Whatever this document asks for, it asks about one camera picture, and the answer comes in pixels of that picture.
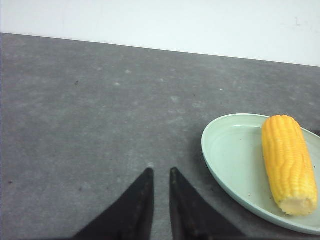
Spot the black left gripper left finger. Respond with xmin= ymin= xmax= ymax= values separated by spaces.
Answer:
xmin=72 ymin=167 xmax=154 ymax=240

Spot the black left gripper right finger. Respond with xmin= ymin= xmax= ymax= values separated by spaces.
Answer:
xmin=169 ymin=167 xmax=246 ymax=240

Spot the pale green plate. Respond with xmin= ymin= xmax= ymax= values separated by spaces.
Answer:
xmin=201 ymin=113 xmax=320 ymax=236

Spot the yellow corn cob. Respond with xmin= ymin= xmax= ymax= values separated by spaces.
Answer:
xmin=261 ymin=115 xmax=318 ymax=216

